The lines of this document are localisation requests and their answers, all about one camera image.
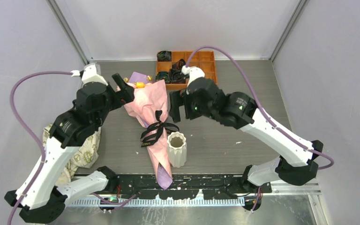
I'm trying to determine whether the pink flower bouquet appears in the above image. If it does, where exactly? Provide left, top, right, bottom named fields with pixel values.
left=125, top=80, right=173, bottom=189

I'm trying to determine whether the black ribbon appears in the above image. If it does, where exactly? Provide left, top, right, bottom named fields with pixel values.
left=140, top=110, right=180, bottom=148

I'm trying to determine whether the white ribbed ceramic vase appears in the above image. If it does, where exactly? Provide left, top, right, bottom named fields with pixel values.
left=167, top=132, right=187, bottom=168

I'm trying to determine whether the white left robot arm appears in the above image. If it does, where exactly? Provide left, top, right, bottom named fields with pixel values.
left=5, top=73, right=134, bottom=224

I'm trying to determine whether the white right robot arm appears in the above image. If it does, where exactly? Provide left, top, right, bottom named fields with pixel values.
left=169, top=77, right=323, bottom=193

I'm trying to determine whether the orange compartment tray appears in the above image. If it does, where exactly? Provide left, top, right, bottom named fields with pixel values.
left=153, top=51, right=217, bottom=90

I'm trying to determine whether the patterned cream cloth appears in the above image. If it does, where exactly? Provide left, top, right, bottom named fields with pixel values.
left=55, top=127, right=101, bottom=186

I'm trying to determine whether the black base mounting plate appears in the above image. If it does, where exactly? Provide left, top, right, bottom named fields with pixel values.
left=98, top=174, right=258, bottom=200

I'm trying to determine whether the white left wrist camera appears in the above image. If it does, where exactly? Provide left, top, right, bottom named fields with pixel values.
left=71, top=62, right=108, bottom=86

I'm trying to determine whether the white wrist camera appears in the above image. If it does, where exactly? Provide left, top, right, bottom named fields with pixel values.
left=71, top=62, right=108, bottom=86
left=181, top=66, right=205, bottom=85

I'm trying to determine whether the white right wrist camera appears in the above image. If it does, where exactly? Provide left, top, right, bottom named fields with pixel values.
left=181, top=66, right=205, bottom=85

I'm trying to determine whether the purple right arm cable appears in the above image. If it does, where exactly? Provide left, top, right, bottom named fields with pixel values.
left=184, top=45, right=335, bottom=212

